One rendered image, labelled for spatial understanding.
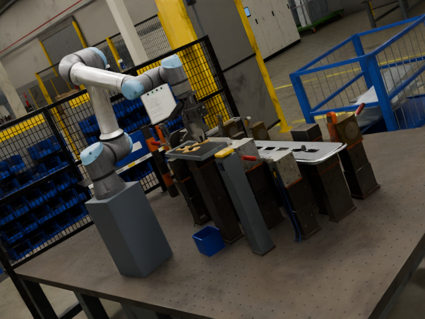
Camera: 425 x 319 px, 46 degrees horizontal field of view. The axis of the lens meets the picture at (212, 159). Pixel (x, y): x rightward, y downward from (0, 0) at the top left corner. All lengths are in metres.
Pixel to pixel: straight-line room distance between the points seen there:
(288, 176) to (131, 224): 0.77
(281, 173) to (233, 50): 4.13
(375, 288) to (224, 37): 4.61
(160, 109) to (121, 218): 1.35
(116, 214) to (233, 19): 4.20
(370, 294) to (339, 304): 0.10
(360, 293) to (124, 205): 1.12
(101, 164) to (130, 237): 0.35
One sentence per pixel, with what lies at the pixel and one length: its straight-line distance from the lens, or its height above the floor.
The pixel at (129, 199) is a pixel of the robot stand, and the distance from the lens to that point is 2.31.
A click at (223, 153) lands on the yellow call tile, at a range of 1.93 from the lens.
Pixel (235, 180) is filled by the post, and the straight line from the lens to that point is 1.96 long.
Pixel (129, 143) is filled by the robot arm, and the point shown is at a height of 1.26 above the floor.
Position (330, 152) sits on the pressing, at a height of 1.00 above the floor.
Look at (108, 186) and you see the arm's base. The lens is 2.30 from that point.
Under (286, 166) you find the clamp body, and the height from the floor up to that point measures 1.02.
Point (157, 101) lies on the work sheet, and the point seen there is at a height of 1.27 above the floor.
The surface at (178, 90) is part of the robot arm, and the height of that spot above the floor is 1.44.
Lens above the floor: 1.65
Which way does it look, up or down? 15 degrees down
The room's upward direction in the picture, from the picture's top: 23 degrees counter-clockwise
